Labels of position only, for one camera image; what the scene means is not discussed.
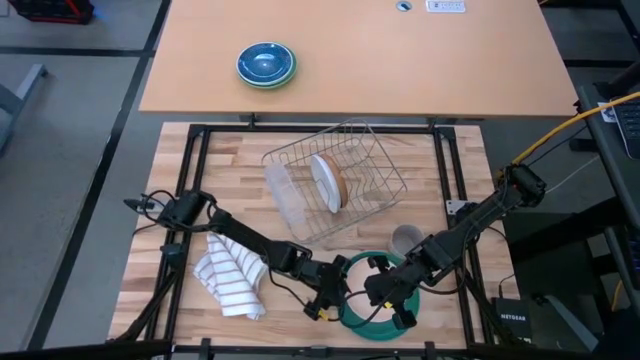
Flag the translucent plastic cutlery holder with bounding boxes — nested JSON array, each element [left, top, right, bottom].
[[263, 162, 315, 242]]

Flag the red and black crate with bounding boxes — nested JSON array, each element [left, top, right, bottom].
[[7, 0, 95, 25]]

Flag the yellow cable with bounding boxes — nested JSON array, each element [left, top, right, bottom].
[[499, 91, 640, 177]]

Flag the teal plate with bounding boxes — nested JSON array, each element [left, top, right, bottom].
[[338, 250, 422, 343]]

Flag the black keyboard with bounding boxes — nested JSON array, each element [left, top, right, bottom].
[[612, 97, 640, 161]]

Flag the black metal table frame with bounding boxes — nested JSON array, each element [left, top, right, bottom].
[[107, 122, 526, 360]]

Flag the blue bowl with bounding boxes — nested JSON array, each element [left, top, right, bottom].
[[236, 41, 295, 86]]

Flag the grey metal bench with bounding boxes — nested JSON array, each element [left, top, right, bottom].
[[0, 63, 49, 157]]

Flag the orange wooden desk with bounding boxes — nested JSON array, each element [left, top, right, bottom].
[[138, 0, 580, 120]]

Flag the black Netgear network switch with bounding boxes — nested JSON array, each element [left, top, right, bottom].
[[491, 297, 534, 344]]

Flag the metal wire dish rack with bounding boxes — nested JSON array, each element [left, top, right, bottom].
[[261, 118, 409, 245]]

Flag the white power strip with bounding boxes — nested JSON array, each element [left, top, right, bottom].
[[425, 0, 467, 14]]

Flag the dark grey side desk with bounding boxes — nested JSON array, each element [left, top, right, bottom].
[[577, 84, 640, 306]]

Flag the white striped dish towel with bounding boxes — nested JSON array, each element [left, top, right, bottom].
[[193, 232, 269, 321]]

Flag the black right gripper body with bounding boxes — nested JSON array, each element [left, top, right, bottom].
[[363, 259, 426, 308]]

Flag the wooden plate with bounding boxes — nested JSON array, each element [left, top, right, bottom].
[[324, 153, 350, 209]]

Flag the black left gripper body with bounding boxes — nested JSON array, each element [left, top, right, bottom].
[[298, 258, 352, 307]]

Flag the green plate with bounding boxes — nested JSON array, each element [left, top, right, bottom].
[[237, 48, 299, 91]]

